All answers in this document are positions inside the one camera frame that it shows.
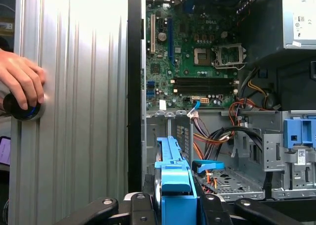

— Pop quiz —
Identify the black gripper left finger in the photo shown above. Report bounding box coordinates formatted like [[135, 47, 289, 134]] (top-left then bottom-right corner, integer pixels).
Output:
[[53, 192, 157, 225]]

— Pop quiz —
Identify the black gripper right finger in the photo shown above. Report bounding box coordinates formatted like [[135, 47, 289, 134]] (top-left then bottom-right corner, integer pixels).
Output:
[[201, 194, 301, 225]]

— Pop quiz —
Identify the hard disk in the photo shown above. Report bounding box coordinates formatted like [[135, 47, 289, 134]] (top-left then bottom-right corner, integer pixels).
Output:
[[153, 135, 205, 225]]

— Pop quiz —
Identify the round black tool blue ring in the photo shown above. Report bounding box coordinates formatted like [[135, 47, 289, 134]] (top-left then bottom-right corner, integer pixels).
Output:
[[2, 92, 46, 122]]

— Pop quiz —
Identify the grey metal disk bay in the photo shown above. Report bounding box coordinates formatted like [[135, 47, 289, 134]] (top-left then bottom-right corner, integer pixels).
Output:
[[143, 110, 266, 201]]

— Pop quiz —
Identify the person's bare hand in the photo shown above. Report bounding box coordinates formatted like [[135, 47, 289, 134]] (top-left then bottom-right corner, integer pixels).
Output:
[[0, 48, 47, 111]]

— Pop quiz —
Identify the grey metal drive cage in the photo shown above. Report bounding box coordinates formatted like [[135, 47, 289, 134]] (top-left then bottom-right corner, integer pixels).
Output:
[[221, 110, 316, 201]]

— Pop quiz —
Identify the blue plastic cage latch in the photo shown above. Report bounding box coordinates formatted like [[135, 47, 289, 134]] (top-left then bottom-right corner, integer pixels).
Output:
[[283, 118, 316, 149]]

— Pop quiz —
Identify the black RAM slot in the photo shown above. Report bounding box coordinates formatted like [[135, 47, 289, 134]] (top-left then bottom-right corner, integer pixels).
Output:
[[172, 81, 237, 86], [172, 89, 237, 94], [172, 85, 237, 90], [172, 77, 237, 82]]

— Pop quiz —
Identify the open black PC case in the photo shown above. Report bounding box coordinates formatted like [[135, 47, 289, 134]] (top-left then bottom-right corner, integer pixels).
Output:
[[127, 0, 316, 225]]

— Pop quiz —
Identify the metal locking lever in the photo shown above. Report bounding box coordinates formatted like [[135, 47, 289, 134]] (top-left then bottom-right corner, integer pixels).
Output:
[[214, 60, 248, 70]]

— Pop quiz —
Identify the phone purple screen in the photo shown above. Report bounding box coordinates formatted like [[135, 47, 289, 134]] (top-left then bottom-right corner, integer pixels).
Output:
[[0, 135, 12, 166]]

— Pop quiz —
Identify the green motherboard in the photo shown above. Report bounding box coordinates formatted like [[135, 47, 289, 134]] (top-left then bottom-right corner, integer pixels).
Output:
[[145, 0, 241, 109]]

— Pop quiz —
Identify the CPU socket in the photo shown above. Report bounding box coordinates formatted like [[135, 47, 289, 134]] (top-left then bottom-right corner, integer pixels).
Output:
[[194, 46, 214, 66]]

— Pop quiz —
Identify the metal socket cover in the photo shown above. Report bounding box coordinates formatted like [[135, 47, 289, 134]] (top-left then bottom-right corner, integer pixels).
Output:
[[212, 44, 248, 70]]

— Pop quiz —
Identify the blue expansion slot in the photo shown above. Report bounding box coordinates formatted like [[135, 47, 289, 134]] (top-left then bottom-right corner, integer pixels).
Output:
[[167, 16, 173, 60]]

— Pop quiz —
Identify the white expansion slot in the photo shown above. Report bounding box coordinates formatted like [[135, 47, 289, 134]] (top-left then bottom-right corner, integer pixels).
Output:
[[150, 13, 157, 54]]

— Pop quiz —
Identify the grey power supply unit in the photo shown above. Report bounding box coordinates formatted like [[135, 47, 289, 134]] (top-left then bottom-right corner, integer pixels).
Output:
[[237, 0, 316, 62]]

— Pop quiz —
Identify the red yellow power wire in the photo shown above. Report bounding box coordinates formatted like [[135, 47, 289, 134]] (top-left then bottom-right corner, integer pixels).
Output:
[[195, 172, 219, 194]]

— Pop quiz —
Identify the blue wire black plug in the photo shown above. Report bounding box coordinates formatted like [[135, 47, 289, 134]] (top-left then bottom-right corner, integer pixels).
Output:
[[192, 160, 226, 175]]

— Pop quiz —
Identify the orange red wire bundle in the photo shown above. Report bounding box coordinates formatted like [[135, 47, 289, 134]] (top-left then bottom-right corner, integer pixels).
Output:
[[190, 97, 265, 166]]

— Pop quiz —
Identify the thick black wire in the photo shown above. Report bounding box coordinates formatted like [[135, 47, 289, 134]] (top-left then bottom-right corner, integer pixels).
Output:
[[208, 125, 274, 195]]

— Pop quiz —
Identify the blue wire white plug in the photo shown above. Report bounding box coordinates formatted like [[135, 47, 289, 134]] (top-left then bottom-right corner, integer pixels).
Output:
[[187, 100, 201, 119]]

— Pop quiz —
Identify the yellow wire bundle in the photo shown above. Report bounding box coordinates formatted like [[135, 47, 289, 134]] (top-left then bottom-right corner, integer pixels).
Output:
[[246, 79, 270, 107]]

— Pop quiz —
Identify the red black twisted wire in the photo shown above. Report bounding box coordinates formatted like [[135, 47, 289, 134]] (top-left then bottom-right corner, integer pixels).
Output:
[[236, 0, 257, 25]]

